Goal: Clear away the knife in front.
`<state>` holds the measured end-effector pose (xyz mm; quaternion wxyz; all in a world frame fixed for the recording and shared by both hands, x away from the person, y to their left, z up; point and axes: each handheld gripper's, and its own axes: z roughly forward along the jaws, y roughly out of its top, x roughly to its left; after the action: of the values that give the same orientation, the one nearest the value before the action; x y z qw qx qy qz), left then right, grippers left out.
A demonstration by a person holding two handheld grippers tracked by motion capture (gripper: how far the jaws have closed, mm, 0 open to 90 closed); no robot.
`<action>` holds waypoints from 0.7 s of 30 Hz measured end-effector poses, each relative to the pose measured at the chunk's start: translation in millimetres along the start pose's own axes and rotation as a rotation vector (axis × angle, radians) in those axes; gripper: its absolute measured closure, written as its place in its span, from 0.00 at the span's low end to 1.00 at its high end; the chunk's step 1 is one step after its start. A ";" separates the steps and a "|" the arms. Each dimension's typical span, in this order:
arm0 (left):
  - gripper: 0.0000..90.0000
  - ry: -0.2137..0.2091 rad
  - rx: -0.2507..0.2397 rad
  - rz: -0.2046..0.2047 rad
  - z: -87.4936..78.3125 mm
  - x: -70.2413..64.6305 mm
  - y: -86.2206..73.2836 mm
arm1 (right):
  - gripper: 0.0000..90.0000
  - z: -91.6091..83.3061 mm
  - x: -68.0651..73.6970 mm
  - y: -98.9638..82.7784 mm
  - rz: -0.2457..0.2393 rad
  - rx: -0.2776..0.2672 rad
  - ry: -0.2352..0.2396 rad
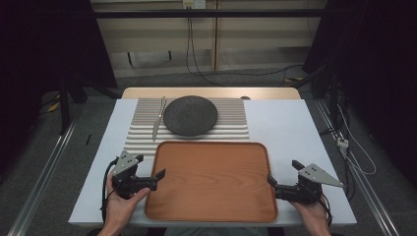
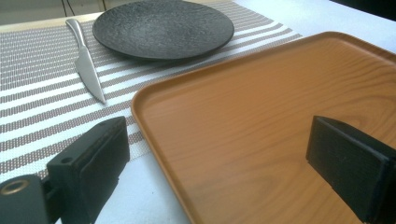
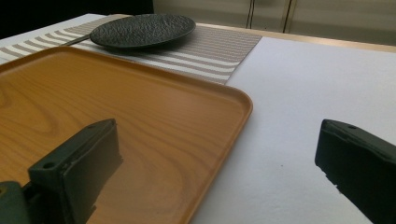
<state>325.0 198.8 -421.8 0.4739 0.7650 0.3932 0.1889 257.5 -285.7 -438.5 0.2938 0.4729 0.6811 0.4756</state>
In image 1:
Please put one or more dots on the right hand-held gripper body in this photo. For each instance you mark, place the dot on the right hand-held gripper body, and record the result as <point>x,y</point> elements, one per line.
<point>308,191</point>

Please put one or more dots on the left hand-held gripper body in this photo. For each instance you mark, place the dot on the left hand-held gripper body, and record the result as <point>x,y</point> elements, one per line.
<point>126,164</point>

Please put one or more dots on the person's right hand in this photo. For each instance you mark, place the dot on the person's right hand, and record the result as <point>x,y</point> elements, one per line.
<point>314,214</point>

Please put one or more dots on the person's left hand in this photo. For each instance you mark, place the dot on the person's left hand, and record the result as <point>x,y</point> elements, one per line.
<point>119,209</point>

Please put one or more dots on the silver fork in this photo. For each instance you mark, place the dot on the silver fork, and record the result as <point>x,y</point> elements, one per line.
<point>158,123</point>

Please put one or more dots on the small black pen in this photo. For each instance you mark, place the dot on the small black pen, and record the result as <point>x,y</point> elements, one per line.
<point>88,139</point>

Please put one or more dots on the white power strip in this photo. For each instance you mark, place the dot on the white power strip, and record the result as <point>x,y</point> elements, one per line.
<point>342,142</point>

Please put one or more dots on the brown wooden tray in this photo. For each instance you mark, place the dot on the brown wooden tray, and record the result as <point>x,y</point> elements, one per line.
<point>211,183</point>

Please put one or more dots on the dark grey round plate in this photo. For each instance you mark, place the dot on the dark grey round plate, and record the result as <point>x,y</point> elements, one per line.
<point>190,115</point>

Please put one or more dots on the person's grey clothing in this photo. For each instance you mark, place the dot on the person's grey clothing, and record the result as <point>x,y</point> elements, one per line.
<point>216,232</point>

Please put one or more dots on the striped ribbed placemat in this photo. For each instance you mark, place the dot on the striped ribbed placemat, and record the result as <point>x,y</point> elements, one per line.
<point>231,114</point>

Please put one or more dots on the small dark round object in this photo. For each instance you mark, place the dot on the small dark round object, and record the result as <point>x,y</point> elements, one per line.
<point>245,97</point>

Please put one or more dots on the black metal stand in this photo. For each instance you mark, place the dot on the black metal stand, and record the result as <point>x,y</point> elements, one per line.
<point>64,105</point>

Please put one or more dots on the black horizontal bar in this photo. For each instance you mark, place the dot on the black horizontal bar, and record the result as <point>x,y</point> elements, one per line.
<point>209,13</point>

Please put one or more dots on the metal floor rail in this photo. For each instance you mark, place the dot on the metal floor rail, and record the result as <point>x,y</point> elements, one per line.
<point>39,183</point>
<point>367,190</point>

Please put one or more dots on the white wall socket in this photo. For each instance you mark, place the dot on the white wall socket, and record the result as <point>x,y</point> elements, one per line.
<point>194,3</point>

